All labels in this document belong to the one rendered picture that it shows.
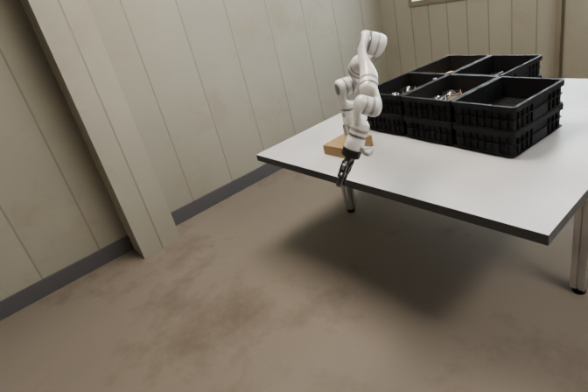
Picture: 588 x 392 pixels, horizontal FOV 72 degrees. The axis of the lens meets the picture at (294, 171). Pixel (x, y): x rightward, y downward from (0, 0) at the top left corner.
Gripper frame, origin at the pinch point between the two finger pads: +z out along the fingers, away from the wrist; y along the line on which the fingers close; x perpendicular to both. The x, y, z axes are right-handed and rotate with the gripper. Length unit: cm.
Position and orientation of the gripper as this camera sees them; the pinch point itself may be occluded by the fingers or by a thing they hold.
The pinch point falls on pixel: (341, 181)
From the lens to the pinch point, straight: 162.1
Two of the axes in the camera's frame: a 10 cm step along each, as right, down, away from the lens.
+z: -2.7, 9.0, 3.3
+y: -3.6, 2.2, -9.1
